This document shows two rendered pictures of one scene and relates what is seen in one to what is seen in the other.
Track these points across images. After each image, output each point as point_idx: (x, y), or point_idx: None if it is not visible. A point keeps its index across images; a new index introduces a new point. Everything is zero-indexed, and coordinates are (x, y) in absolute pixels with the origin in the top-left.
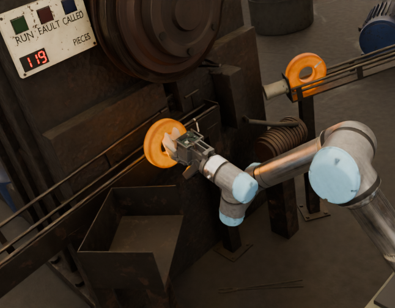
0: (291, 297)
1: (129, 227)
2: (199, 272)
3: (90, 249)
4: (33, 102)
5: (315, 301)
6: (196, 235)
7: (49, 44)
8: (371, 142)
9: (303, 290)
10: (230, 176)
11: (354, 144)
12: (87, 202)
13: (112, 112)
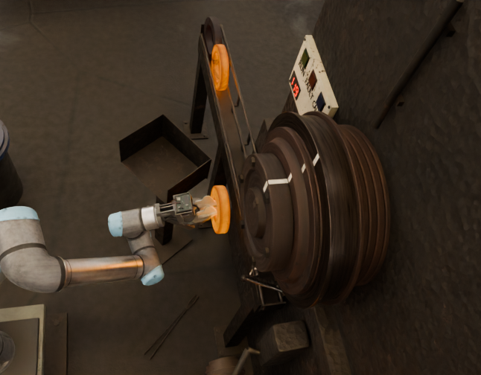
0: (144, 338)
1: (190, 172)
2: (227, 296)
3: (170, 129)
4: (287, 100)
5: (125, 350)
6: None
7: (302, 94)
8: (0, 258)
9: (141, 351)
10: (126, 213)
11: (3, 235)
12: (225, 151)
13: None
